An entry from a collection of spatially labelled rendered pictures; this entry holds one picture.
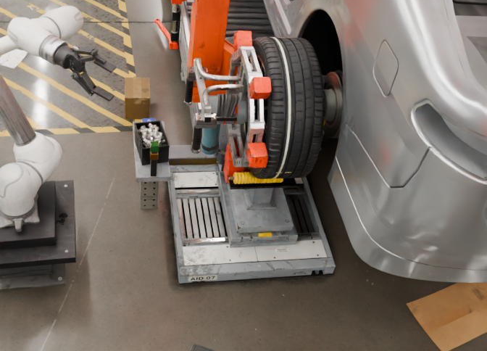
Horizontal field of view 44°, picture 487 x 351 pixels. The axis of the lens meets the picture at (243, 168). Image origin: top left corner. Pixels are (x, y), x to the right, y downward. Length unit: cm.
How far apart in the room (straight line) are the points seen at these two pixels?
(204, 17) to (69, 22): 95
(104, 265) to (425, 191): 180
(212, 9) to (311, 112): 79
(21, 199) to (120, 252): 69
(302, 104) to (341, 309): 118
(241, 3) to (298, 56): 225
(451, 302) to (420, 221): 140
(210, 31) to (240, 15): 162
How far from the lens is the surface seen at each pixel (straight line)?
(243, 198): 331
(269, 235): 322
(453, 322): 344
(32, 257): 295
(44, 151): 295
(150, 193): 342
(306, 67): 266
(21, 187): 285
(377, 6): 230
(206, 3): 305
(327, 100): 292
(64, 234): 302
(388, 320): 331
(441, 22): 209
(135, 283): 319
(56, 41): 220
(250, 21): 469
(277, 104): 256
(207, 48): 319
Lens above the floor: 262
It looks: 44 degrees down
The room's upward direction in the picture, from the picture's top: 10 degrees clockwise
